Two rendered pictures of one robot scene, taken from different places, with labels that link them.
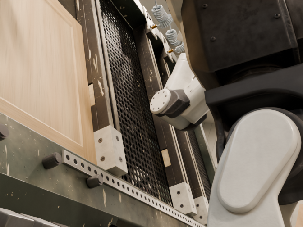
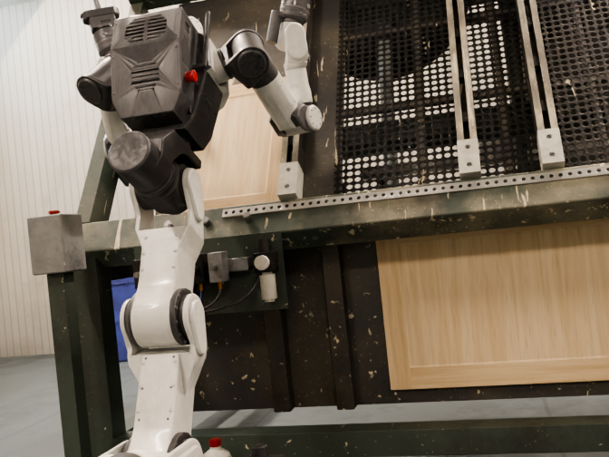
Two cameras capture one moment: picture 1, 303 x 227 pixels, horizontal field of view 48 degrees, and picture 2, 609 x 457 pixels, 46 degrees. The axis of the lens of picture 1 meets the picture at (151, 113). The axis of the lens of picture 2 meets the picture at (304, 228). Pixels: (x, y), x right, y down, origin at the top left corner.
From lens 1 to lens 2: 2.13 m
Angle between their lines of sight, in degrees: 72
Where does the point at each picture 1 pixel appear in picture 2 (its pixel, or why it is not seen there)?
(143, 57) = not seen: outside the picture
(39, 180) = not seen: hidden behind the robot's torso
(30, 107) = (216, 193)
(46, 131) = (227, 201)
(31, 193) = not seen: hidden behind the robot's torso
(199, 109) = (276, 120)
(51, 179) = (210, 231)
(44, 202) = (207, 245)
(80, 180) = (239, 221)
